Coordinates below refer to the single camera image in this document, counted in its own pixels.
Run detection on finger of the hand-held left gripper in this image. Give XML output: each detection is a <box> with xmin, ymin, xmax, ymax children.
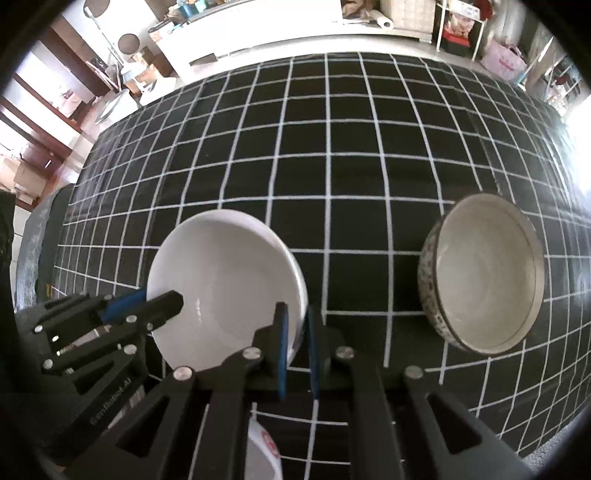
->
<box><xmin>97</xmin><ymin>288</ymin><xmax>149</xmax><ymax>325</ymax></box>
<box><xmin>122</xmin><ymin>290</ymin><xmax>184</xmax><ymax>335</ymax></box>

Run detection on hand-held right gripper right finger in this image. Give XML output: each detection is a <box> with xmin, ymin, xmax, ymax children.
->
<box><xmin>307</xmin><ymin>304</ymin><xmax>539</xmax><ymax>480</ymax></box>

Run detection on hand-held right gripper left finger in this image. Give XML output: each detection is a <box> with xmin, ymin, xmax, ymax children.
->
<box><xmin>92</xmin><ymin>302</ymin><xmax>291</xmax><ymax>480</ymax></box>

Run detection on white bowl with faint print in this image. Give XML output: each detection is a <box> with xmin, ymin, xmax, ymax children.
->
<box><xmin>147</xmin><ymin>209</ymin><xmax>309</xmax><ymax>372</ymax></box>

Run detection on white plate with pink flowers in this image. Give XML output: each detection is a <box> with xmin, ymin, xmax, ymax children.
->
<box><xmin>247</xmin><ymin>411</ymin><xmax>283</xmax><ymax>480</ymax></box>

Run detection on speckled bowl with dark rim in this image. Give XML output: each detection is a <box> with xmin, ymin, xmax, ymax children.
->
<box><xmin>418</xmin><ymin>192</ymin><xmax>546</xmax><ymax>355</ymax></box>

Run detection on cardboard box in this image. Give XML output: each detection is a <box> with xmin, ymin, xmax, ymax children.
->
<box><xmin>0</xmin><ymin>157</ymin><xmax>51</xmax><ymax>208</ymax></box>

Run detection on black white grid tablecloth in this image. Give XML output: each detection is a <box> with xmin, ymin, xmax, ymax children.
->
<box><xmin>44</xmin><ymin>52</ymin><xmax>587</xmax><ymax>462</ymax></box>

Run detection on white bucket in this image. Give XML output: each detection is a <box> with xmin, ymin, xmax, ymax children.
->
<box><xmin>95</xmin><ymin>88</ymin><xmax>139</xmax><ymax>124</ymax></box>

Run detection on white television cabinet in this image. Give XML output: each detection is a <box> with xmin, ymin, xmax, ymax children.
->
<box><xmin>159</xmin><ymin>0</ymin><xmax>437</xmax><ymax>79</ymax></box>

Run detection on white paper roll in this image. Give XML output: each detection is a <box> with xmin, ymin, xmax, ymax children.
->
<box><xmin>365</xmin><ymin>11</ymin><xmax>394</xmax><ymax>32</ymax></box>

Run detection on red box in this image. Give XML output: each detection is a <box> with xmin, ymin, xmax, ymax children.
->
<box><xmin>441</xmin><ymin>28</ymin><xmax>472</xmax><ymax>49</ymax></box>

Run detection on pink shopping bag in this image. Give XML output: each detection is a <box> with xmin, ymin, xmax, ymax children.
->
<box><xmin>480</xmin><ymin>39</ymin><xmax>529</xmax><ymax>84</ymax></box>

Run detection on white woven storage basket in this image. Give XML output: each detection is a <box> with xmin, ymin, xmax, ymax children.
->
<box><xmin>381</xmin><ymin>0</ymin><xmax>437</xmax><ymax>42</ymax></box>

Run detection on white metal rack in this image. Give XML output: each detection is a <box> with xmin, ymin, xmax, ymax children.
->
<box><xmin>434</xmin><ymin>0</ymin><xmax>492</xmax><ymax>61</ymax></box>

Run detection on brown wooden doorway frame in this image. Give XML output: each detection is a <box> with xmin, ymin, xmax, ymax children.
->
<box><xmin>48</xmin><ymin>28</ymin><xmax>100</xmax><ymax>109</ymax></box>

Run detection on round brown wall decoration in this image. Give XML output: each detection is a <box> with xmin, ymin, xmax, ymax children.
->
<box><xmin>117</xmin><ymin>33</ymin><xmax>141</xmax><ymax>57</ymax></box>

